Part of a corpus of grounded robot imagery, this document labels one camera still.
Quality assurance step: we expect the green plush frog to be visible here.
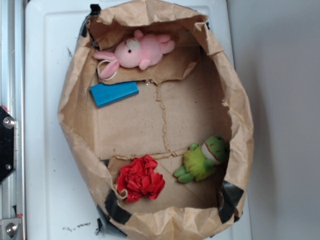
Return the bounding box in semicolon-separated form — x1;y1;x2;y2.
173;135;230;184

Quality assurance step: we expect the brown paper lined box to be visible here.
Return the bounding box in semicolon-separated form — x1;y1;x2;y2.
58;0;254;240

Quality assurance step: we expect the red crumpled paper ball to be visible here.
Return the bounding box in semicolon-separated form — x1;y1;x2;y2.
115;155;165;203

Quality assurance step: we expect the blue wooden block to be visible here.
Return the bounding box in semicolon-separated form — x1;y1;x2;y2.
90;81;139;108

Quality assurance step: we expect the pink plush bunny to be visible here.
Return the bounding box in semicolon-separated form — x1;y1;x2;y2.
93;29;176;81

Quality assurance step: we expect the black mounting plate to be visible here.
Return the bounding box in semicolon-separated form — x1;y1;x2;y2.
0;106;16;184

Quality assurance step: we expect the aluminium frame rail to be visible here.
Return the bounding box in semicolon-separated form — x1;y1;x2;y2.
0;0;27;240

